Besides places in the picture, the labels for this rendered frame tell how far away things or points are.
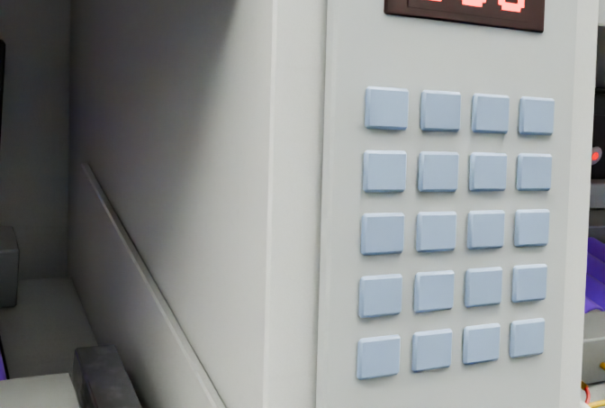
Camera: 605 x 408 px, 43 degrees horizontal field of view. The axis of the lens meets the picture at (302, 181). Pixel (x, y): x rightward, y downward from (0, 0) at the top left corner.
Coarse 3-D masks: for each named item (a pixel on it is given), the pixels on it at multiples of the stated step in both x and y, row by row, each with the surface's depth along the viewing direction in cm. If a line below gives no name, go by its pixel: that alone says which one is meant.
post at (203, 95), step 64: (128, 0) 25; (192, 0) 20; (256, 0) 17; (320, 0) 16; (128, 64) 25; (192, 64) 20; (256, 64) 17; (320, 64) 16; (576, 64) 20; (128, 128) 25; (192, 128) 20; (256, 128) 17; (320, 128) 16; (576, 128) 20; (128, 192) 25; (192, 192) 20; (256, 192) 17; (320, 192) 16; (576, 192) 20; (192, 256) 20; (256, 256) 17; (320, 256) 17; (576, 256) 20; (192, 320) 20; (256, 320) 17; (576, 320) 20; (256, 384) 17; (576, 384) 21
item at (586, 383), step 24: (600, 96) 42; (600, 120) 43; (600, 144) 44; (600, 168) 45; (600, 192) 45; (600, 216) 44; (600, 240) 43; (600, 264) 38; (600, 288) 36; (600, 312) 32; (600, 336) 30; (600, 360) 31; (600, 384) 32
